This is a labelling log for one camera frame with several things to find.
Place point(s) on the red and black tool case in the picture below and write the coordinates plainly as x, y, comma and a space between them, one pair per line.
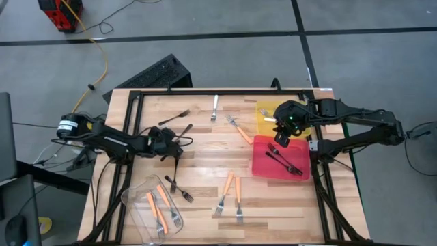
56, 17

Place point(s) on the black metal fork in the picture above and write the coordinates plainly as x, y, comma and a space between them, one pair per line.
187, 129
294, 169
273, 147
174, 118
175, 174
179, 189

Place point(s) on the black computer tower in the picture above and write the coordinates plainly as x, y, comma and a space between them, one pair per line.
153, 73

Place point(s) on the clear plastic bin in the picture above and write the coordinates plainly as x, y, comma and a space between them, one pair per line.
136, 205

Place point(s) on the black computer mouse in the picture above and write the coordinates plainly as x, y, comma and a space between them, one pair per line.
15, 230

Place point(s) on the yellow tape roll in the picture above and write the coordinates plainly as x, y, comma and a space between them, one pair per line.
46, 225

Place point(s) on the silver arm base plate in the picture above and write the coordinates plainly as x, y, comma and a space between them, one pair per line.
313, 145

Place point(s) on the yellow translucent plastic bin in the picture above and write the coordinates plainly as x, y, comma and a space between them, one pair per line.
263, 128

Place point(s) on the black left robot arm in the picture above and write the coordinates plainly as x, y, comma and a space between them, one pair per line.
112, 141

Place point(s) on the black table clamp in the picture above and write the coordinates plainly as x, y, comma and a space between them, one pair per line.
276, 83
168, 89

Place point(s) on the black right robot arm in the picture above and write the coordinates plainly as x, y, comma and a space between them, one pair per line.
358, 112

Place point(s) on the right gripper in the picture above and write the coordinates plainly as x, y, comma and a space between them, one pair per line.
297, 118

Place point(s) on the black floor beam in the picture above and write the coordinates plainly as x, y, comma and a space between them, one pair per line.
51, 176

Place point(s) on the yellow plug box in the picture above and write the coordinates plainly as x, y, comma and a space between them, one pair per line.
89, 126

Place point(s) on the red translucent plastic bin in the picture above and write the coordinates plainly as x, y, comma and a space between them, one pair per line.
263, 171

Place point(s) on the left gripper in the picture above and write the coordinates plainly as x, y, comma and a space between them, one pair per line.
164, 140

